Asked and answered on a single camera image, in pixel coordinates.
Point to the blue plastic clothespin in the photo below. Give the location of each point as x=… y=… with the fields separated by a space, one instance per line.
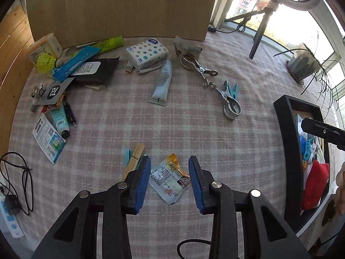
x=128 y=155

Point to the plaid tablecloth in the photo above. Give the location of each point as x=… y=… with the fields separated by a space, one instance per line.
x=245 y=153

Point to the white power strip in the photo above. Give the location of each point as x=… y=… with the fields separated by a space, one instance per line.
x=10 y=221

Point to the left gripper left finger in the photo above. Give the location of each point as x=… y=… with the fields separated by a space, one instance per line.
x=74 y=233

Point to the blue wet wipe sachet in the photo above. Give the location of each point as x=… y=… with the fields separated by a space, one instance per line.
x=60 y=74

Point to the blue white packet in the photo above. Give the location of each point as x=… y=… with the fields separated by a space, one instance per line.
x=48 y=139

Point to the grey round-logo card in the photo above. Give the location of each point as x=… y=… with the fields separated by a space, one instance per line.
x=53 y=93

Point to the black pen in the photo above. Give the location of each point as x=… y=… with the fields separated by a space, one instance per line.
x=69 y=114

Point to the black wet wipes pack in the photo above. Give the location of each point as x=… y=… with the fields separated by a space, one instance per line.
x=97 y=71

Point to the black tripod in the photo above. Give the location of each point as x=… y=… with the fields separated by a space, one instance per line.
x=267 y=11

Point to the orange tissue pack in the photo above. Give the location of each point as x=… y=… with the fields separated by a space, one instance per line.
x=47 y=44

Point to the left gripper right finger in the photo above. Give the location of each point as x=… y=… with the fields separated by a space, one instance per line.
x=265 y=232

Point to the potted spider plant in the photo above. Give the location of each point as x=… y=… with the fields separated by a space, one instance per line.
x=305 y=69

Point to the right hand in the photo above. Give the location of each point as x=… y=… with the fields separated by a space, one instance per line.
x=340 y=192

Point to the star pattern tissue pack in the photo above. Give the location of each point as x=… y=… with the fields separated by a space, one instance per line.
x=146 y=53

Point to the green tube bottle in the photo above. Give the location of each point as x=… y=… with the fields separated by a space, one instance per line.
x=104 y=46

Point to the grey cream tube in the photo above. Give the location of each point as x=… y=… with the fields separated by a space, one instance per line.
x=160 y=93

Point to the teal hand cream tube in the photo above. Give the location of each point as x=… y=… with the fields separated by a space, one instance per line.
x=60 y=120

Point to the metal clamp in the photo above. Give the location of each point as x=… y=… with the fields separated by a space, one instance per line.
x=191 y=63
x=231 y=107

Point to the red cloth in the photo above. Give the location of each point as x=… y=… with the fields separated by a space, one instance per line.
x=315 y=185

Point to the yellow shuttlecock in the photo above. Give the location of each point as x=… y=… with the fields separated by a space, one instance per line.
x=46 y=62

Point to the wooden clothespin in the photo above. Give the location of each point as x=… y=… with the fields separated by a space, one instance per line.
x=134 y=159

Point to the black storage tray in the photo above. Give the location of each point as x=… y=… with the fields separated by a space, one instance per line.
x=284 y=107

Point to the small snack bar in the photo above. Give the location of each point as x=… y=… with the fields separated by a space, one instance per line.
x=57 y=105

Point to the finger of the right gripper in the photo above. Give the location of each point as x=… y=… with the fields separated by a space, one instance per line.
x=327 y=132

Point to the wooden back board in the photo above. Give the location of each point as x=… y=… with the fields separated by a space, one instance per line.
x=76 y=22

